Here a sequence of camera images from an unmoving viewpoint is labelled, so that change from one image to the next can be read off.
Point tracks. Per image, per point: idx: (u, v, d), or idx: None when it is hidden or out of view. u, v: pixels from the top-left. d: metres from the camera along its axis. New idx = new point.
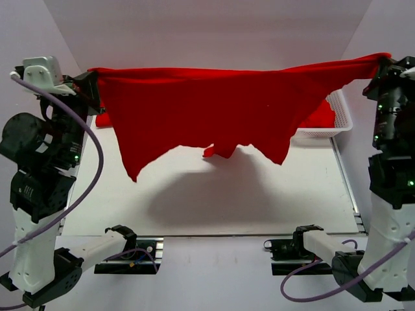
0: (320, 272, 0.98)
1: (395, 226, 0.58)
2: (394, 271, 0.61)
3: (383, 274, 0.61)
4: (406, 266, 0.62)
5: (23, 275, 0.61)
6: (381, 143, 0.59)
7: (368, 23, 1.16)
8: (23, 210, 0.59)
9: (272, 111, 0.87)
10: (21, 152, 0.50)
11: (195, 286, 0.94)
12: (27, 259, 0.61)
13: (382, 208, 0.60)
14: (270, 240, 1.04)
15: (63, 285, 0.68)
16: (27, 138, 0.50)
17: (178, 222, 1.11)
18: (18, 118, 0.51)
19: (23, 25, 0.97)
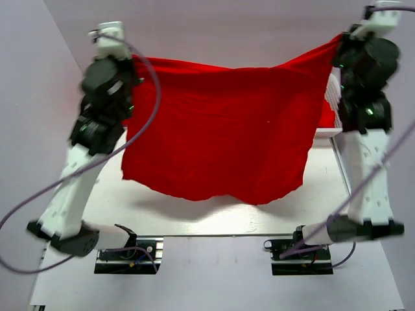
0: (319, 272, 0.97)
1: (367, 151, 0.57)
2: (377, 197, 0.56)
3: (367, 203, 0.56)
4: (388, 195, 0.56)
5: (58, 215, 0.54)
6: (347, 91, 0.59)
7: None
8: (81, 148, 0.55)
9: (270, 124, 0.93)
10: (101, 86, 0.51)
11: (196, 287, 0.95)
12: (68, 197, 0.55)
13: (351, 141, 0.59)
14: (270, 241, 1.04)
15: (83, 243, 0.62)
16: (107, 74, 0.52)
17: (177, 221, 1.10)
18: (98, 61, 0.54)
19: (24, 26, 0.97)
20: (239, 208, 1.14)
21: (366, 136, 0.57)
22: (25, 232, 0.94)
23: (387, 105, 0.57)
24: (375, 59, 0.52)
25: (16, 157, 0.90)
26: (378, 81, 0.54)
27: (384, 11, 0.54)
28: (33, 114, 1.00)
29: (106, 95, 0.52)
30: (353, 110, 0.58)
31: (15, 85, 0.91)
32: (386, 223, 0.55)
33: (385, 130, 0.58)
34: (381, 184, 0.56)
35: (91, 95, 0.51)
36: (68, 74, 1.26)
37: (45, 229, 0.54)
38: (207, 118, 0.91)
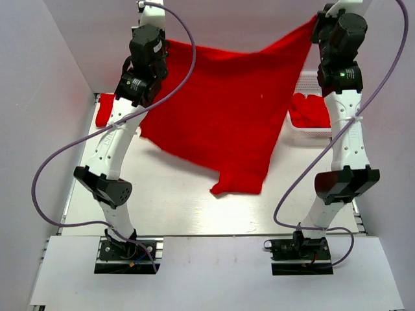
0: (320, 272, 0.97)
1: (343, 107, 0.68)
2: (352, 147, 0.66)
3: (345, 152, 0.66)
4: (363, 144, 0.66)
5: (105, 158, 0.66)
6: (325, 59, 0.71)
7: (368, 24, 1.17)
8: (126, 98, 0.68)
9: (266, 100, 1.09)
10: (147, 45, 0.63)
11: (196, 286, 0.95)
12: (113, 142, 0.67)
13: (330, 100, 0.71)
14: (270, 240, 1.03)
15: (120, 194, 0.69)
16: (152, 36, 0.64)
17: (179, 222, 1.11)
18: (143, 27, 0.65)
19: (23, 26, 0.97)
20: (240, 208, 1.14)
21: (340, 93, 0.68)
22: (24, 232, 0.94)
23: (358, 70, 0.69)
24: (345, 30, 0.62)
25: (15, 158, 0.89)
26: (349, 48, 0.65)
27: None
28: (32, 114, 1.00)
29: (151, 56, 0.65)
30: (329, 75, 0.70)
31: (14, 85, 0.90)
32: (363, 169, 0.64)
33: (357, 89, 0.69)
34: (356, 135, 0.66)
35: (139, 52, 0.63)
36: (67, 74, 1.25)
37: (93, 170, 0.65)
38: (216, 92, 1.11)
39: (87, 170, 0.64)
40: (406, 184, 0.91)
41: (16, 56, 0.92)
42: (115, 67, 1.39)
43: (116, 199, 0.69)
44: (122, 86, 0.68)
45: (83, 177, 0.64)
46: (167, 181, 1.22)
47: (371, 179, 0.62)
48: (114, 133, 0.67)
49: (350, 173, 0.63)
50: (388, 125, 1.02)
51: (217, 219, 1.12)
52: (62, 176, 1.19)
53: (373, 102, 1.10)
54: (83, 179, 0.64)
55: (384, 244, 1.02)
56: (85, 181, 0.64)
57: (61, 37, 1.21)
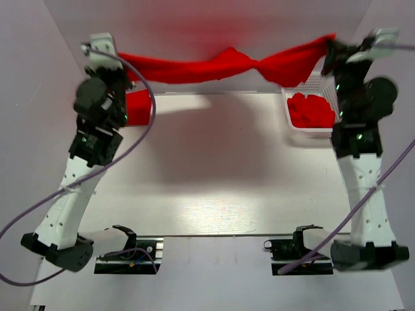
0: (320, 272, 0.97)
1: (362, 174, 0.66)
2: (375, 220, 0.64)
3: (366, 225, 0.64)
4: (386, 217, 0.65)
5: (56, 225, 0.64)
6: (342, 116, 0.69)
7: (368, 24, 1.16)
8: (81, 157, 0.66)
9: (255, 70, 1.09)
10: (92, 108, 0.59)
11: (196, 286, 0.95)
12: (65, 208, 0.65)
13: (345, 163, 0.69)
14: (270, 241, 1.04)
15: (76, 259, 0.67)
16: (98, 95, 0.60)
17: (178, 222, 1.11)
18: (88, 80, 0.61)
19: (23, 27, 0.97)
20: (239, 208, 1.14)
21: (358, 158, 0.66)
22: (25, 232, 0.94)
23: (375, 133, 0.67)
24: (369, 101, 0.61)
25: (15, 158, 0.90)
26: (373, 118, 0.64)
27: (382, 44, 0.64)
28: (32, 115, 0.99)
29: (101, 113, 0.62)
30: (344, 136, 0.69)
31: (14, 85, 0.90)
32: (388, 245, 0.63)
33: (377, 153, 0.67)
34: (378, 205, 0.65)
35: (85, 113, 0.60)
36: (68, 74, 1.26)
37: (43, 239, 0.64)
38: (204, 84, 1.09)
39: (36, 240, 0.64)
40: (406, 184, 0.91)
41: (15, 56, 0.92)
42: None
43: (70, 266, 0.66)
44: (76, 147, 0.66)
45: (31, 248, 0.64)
46: (166, 180, 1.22)
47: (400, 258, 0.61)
48: (67, 197, 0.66)
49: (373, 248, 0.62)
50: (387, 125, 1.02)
51: (217, 219, 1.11)
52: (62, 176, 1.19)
53: None
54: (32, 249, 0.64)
55: None
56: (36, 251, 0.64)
57: (61, 38, 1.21)
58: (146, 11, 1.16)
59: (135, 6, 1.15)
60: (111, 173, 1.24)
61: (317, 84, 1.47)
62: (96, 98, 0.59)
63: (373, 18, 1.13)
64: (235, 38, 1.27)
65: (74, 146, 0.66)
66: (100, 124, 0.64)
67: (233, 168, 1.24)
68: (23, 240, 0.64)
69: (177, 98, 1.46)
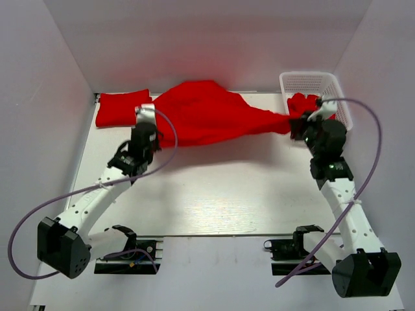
0: (320, 272, 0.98)
1: (340, 192, 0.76)
2: (360, 230, 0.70)
3: (354, 235, 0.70)
4: (370, 227, 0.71)
5: (82, 212, 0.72)
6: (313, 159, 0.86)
7: (369, 24, 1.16)
8: (117, 170, 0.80)
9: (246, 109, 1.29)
10: (145, 134, 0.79)
11: (195, 286, 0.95)
12: (94, 199, 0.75)
13: (325, 188, 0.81)
14: (270, 241, 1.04)
15: (76, 261, 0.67)
16: (150, 127, 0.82)
17: (178, 222, 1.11)
18: (144, 117, 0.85)
19: (23, 27, 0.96)
20: (239, 208, 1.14)
21: (333, 181, 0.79)
22: (26, 232, 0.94)
23: (345, 164, 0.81)
24: (329, 133, 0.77)
25: (15, 158, 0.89)
26: (334, 147, 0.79)
27: (328, 102, 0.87)
28: (32, 115, 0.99)
29: (146, 142, 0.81)
30: (321, 170, 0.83)
31: (13, 85, 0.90)
32: (378, 252, 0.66)
33: (349, 177, 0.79)
34: (359, 217, 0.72)
35: (137, 135, 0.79)
36: (68, 75, 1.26)
37: (65, 223, 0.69)
38: None
39: (58, 223, 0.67)
40: (406, 184, 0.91)
41: (15, 56, 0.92)
42: (115, 67, 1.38)
43: (71, 265, 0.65)
44: (115, 159, 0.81)
45: (47, 230, 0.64)
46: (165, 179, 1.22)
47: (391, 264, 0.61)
48: (99, 191, 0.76)
49: (363, 257, 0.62)
50: (386, 125, 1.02)
51: (216, 219, 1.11)
52: (62, 176, 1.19)
53: (375, 102, 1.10)
54: (48, 232, 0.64)
55: (384, 244, 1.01)
56: (49, 236, 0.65)
57: (61, 38, 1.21)
58: (146, 11, 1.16)
59: (135, 6, 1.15)
60: None
61: (317, 84, 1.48)
62: (148, 131, 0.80)
63: (373, 17, 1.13)
64: (235, 38, 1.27)
65: (113, 159, 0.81)
66: (141, 149, 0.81)
67: (233, 169, 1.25)
68: (43, 221, 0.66)
69: None
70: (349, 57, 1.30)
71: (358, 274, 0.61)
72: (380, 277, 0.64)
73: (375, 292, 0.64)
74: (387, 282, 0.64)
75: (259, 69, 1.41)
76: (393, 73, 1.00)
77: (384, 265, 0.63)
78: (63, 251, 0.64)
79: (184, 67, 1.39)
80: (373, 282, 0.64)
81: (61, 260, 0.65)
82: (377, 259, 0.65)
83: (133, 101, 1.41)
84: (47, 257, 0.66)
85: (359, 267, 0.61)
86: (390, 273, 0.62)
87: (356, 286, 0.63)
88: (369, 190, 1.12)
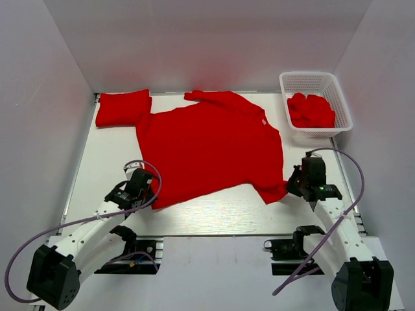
0: (320, 271, 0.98)
1: (331, 209, 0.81)
2: (351, 240, 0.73)
3: (346, 245, 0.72)
4: (362, 238, 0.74)
5: (78, 241, 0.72)
6: (304, 191, 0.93)
7: (368, 24, 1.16)
8: (113, 204, 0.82)
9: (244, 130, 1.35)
10: (145, 176, 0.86)
11: (195, 286, 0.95)
12: (91, 230, 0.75)
13: (319, 209, 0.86)
14: (270, 240, 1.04)
15: (66, 291, 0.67)
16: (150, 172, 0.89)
17: (177, 222, 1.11)
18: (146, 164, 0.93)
19: (22, 27, 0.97)
20: (239, 208, 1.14)
21: (324, 199, 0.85)
22: (25, 231, 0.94)
23: (332, 186, 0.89)
24: (307, 160, 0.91)
25: (15, 158, 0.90)
26: (316, 172, 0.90)
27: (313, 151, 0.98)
28: (32, 114, 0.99)
29: (144, 183, 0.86)
30: (312, 193, 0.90)
31: (12, 85, 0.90)
32: (371, 260, 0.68)
33: (338, 196, 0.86)
34: (350, 229, 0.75)
35: (139, 175, 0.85)
36: (68, 75, 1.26)
37: (61, 251, 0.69)
38: (207, 151, 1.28)
39: (54, 249, 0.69)
40: (406, 184, 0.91)
41: (15, 56, 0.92)
42: (114, 67, 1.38)
43: (61, 293, 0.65)
44: (112, 195, 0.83)
45: (43, 257, 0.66)
46: None
47: (386, 271, 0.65)
48: (96, 223, 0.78)
49: (357, 264, 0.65)
50: (387, 126, 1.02)
51: (216, 219, 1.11)
52: (62, 176, 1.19)
53: (376, 102, 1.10)
54: (44, 259, 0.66)
55: (384, 244, 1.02)
56: (45, 263, 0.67)
57: (61, 38, 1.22)
58: (146, 11, 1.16)
59: (134, 6, 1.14)
60: (111, 173, 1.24)
61: (316, 85, 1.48)
62: (148, 175, 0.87)
63: (373, 17, 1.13)
64: (235, 38, 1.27)
65: (111, 194, 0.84)
66: (139, 188, 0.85)
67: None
68: (41, 247, 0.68)
69: (178, 100, 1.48)
70: (349, 56, 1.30)
71: (355, 282, 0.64)
72: (377, 289, 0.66)
73: (375, 306, 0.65)
74: (384, 292, 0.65)
75: (259, 69, 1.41)
76: (393, 73, 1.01)
77: (379, 274, 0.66)
78: (56, 279, 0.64)
79: (184, 67, 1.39)
80: (371, 294, 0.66)
81: (52, 289, 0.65)
82: (371, 269, 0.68)
83: (132, 101, 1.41)
84: (38, 286, 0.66)
85: (355, 273, 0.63)
86: (385, 282, 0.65)
87: (356, 295, 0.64)
88: (369, 190, 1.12)
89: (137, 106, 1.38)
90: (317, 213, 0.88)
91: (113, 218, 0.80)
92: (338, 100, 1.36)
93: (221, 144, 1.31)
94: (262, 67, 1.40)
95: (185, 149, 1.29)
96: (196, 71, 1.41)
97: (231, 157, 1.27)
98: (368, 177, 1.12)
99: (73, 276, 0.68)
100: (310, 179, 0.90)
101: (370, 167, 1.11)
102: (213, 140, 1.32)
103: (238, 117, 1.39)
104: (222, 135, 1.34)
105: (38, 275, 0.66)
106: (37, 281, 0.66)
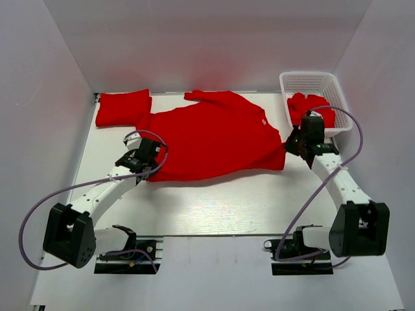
0: (319, 272, 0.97)
1: (328, 162, 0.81)
2: (348, 187, 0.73)
3: (343, 192, 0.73)
4: (356, 186, 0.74)
5: (93, 200, 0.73)
6: (303, 149, 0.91)
7: (368, 23, 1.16)
8: (124, 168, 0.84)
9: (244, 128, 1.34)
10: (154, 144, 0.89)
11: (195, 286, 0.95)
12: (104, 190, 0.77)
13: (316, 165, 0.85)
14: (270, 240, 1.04)
15: (83, 248, 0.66)
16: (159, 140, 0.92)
17: (178, 222, 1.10)
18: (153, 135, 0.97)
19: (23, 27, 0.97)
20: (239, 208, 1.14)
21: (321, 155, 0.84)
22: (26, 230, 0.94)
23: (331, 145, 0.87)
24: (307, 118, 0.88)
25: (14, 158, 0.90)
26: (316, 129, 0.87)
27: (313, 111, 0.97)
28: (32, 114, 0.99)
29: (152, 150, 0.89)
30: (310, 151, 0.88)
31: (13, 86, 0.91)
32: (367, 204, 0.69)
33: (335, 153, 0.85)
34: (347, 177, 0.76)
35: (148, 142, 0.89)
36: (68, 74, 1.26)
37: (76, 208, 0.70)
38: (207, 149, 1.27)
39: (69, 208, 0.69)
40: (406, 183, 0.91)
41: (15, 56, 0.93)
42: (114, 67, 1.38)
43: (80, 250, 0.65)
44: (122, 160, 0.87)
45: (59, 215, 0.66)
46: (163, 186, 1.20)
47: (382, 212, 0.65)
48: (108, 184, 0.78)
49: (353, 206, 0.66)
50: (387, 125, 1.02)
51: (216, 219, 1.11)
52: (62, 176, 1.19)
53: (376, 102, 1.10)
54: (59, 217, 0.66)
55: None
56: (61, 220, 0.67)
57: (61, 38, 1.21)
58: (146, 11, 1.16)
59: (134, 5, 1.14)
60: None
61: (316, 84, 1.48)
62: (155, 142, 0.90)
63: (373, 18, 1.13)
64: (235, 38, 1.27)
65: (122, 159, 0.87)
66: (148, 154, 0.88)
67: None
68: (57, 205, 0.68)
69: (178, 100, 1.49)
70: (349, 56, 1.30)
71: (353, 225, 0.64)
72: (373, 232, 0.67)
73: (371, 249, 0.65)
74: (381, 234, 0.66)
75: (259, 69, 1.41)
76: (392, 73, 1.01)
77: (375, 217, 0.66)
78: (72, 235, 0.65)
79: (185, 67, 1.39)
80: (367, 238, 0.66)
81: (68, 246, 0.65)
82: (367, 214, 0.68)
83: (132, 101, 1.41)
84: (55, 244, 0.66)
85: (351, 216, 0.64)
86: (381, 224, 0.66)
87: (353, 239, 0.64)
88: (369, 189, 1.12)
89: (137, 106, 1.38)
90: (314, 169, 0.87)
91: (125, 180, 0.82)
92: (338, 100, 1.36)
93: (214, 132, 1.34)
94: (262, 67, 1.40)
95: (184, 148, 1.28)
96: (196, 70, 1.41)
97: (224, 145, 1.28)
98: (367, 176, 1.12)
99: (90, 234, 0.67)
100: (308, 138, 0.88)
101: (370, 166, 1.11)
102: (214, 138, 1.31)
103: (239, 116, 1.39)
104: (222, 133, 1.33)
105: (56, 234, 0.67)
106: (55, 240, 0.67)
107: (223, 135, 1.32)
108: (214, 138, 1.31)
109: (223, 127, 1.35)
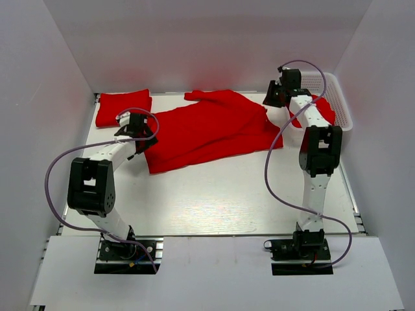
0: (318, 272, 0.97)
1: (301, 102, 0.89)
2: (314, 116, 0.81)
3: (310, 122, 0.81)
4: (318, 116, 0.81)
5: (107, 154, 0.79)
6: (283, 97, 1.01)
7: (368, 24, 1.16)
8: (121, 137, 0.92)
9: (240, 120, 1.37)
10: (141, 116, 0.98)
11: (195, 286, 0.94)
12: (115, 148, 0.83)
13: (293, 106, 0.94)
14: (270, 240, 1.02)
15: (108, 192, 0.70)
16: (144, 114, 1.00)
17: (178, 223, 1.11)
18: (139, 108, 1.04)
19: (23, 29, 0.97)
20: (239, 208, 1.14)
21: (296, 96, 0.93)
22: (26, 231, 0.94)
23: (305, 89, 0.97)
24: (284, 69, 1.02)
25: (14, 159, 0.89)
26: (292, 77, 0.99)
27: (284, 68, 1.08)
28: (31, 115, 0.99)
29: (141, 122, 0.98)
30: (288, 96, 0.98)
31: (12, 86, 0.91)
32: (326, 128, 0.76)
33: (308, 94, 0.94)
34: (315, 111, 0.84)
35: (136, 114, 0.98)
36: (69, 73, 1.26)
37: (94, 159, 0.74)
38: (205, 139, 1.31)
39: (89, 159, 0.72)
40: (406, 183, 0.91)
41: (16, 57, 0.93)
42: (114, 67, 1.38)
43: (106, 192, 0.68)
44: (119, 133, 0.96)
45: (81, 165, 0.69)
46: (164, 184, 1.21)
47: (336, 131, 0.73)
48: (115, 145, 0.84)
49: (313, 128, 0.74)
50: (388, 124, 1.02)
51: (216, 219, 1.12)
52: (62, 177, 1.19)
53: (375, 101, 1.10)
54: (82, 167, 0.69)
55: (384, 244, 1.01)
56: (83, 170, 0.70)
57: (61, 38, 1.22)
58: (146, 11, 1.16)
59: (134, 6, 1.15)
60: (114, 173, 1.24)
61: (317, 85, 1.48)
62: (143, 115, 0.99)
63: (373, 18, 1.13)
64: (235, 38, 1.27)
65: (118, 132, 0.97)
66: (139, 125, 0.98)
67: (228, 163, 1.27)
68: (75, 159, 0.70)
69: (178, 100, 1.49)
70: (349, 56, 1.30)
71: (312, 141, 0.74)
72: (330, 148, 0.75)
73: (329, 161, 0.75)
74: (336, 149, 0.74)
75: (259, 69, 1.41)
76: (392, 73, 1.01)
77: (332, 137, 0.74)
78: (98, 179, 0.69)
79: (185, 66, 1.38)
80: (325, 153, 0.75)
81: (94, 192, 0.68)
82: (327, 137, 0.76)
83: (133, 101, 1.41)
84: (80, 194, 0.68)
85: (311, 135, 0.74)
86: (337, 142, 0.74)
87: (314, 154, 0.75)
88: (369, 190, 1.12)
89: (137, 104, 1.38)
90: (291, 110, 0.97)
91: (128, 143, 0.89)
92: (338, 100, 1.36)
93: (201, 115, 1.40)
94: (262, 67, 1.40)
95: (183, 140, 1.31)
96: (197, 70, 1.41)
97: (217, 130, 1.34)
98: (367, 175, 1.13)
99: (111, 181, 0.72)
100: (287, 85, 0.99)
101: (370, 166, 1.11)
102: (212, 131, 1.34)
103: (238, 113, 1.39)
104: (220, 126, 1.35)
105: (79, 184, 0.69)
106: (79, 191, 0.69)
107: (220, 126, 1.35)
108: (213, 130, 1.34)
109: (221, 119, 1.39)
